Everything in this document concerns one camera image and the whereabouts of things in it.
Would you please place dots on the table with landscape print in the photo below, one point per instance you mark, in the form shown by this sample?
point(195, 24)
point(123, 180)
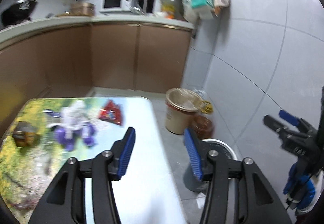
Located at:
point(149, 163)

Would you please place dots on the round wooden board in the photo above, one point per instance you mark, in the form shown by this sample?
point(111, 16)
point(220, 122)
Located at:
point(82, 8)

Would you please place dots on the brown yellow snack packet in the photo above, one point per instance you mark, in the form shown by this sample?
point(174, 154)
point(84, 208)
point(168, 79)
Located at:
point(24, 135)

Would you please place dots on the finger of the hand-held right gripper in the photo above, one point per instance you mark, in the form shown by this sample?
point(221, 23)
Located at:
point(274, 124)
point(288, 116)

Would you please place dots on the purple white snack packet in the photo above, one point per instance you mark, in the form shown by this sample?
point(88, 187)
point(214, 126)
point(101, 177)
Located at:
point(74, 127)

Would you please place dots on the white plastic bag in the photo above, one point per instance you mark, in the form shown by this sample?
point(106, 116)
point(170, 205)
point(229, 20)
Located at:
point(192, 12)

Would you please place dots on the brown kitchen cabinet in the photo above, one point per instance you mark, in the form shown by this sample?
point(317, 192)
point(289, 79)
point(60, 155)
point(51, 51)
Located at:
point(114, 56)

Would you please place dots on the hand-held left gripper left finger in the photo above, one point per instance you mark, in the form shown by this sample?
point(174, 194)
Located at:
point(126, 153)

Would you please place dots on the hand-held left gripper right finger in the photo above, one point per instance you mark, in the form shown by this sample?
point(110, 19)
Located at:
point(193, 155)

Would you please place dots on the person's right hand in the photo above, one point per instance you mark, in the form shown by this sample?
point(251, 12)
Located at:
point(301, 188)

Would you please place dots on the white kitchen countertop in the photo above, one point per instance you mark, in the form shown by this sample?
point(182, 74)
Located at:
point(114, 19)

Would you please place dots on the black frying pan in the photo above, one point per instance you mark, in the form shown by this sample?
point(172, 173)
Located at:
point(17, 12)

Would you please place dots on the grey trash bin white rim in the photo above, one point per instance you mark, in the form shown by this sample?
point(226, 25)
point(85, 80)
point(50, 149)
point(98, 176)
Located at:
point(224, 150)

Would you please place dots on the yellow bottle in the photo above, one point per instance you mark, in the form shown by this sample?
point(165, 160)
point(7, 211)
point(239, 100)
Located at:
point(168, 7)

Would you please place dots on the red snack packet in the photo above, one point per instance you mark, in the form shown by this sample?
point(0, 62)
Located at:
point(111, 112)

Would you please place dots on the white microwave oven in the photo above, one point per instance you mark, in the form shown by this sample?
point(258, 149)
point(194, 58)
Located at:
point(114, 3)

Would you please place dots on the cooking oil bottle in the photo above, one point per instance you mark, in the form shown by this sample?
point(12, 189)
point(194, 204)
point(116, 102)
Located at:
point(205, 126)

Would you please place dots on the beige plastic bucket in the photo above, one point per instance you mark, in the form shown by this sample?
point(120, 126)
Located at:
point(177, 120)

